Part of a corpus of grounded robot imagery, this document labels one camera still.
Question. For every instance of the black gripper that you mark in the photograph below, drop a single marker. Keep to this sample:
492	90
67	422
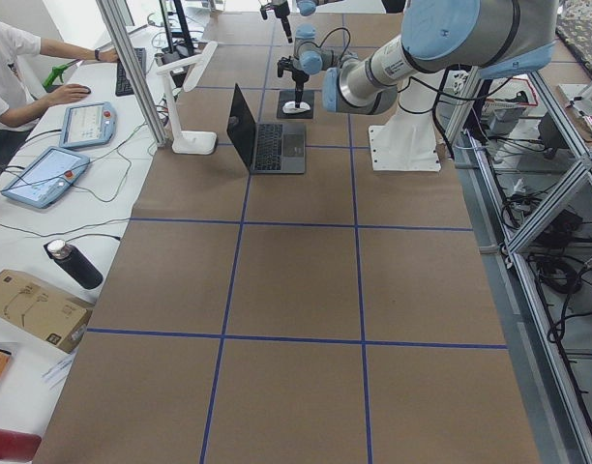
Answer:
298	77
281	19

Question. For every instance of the black mouse pad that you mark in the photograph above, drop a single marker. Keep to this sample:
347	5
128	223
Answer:
288	95

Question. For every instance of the white computer mouse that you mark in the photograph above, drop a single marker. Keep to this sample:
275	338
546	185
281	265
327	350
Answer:
294	107

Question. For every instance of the grey laptop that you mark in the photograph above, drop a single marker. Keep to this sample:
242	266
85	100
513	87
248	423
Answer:
265	148

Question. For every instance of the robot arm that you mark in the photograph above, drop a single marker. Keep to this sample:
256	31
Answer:
501	38
307	7

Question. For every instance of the far blue teach pendant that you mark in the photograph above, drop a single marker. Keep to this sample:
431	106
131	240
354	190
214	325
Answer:
88	125

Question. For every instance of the blue teach pendant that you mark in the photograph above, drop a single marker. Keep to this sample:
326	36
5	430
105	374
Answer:
88	125
47	178

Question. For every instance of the near blue teach pendant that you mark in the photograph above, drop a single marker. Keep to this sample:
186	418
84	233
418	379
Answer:
47	178

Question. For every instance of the seated person white shirt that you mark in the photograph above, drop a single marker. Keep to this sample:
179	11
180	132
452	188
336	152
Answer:
19	111

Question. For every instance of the black water bottle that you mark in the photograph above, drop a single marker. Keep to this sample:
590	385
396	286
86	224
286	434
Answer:
70	259

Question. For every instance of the brown cardboard box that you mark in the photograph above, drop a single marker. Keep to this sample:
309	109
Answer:
43	310

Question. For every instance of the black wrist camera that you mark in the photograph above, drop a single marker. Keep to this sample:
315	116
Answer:
284	65

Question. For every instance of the white camera mast pedestal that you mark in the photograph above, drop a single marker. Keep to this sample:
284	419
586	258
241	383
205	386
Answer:
407	141

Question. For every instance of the aluminium frame post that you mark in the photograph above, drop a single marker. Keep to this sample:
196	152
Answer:
115	25

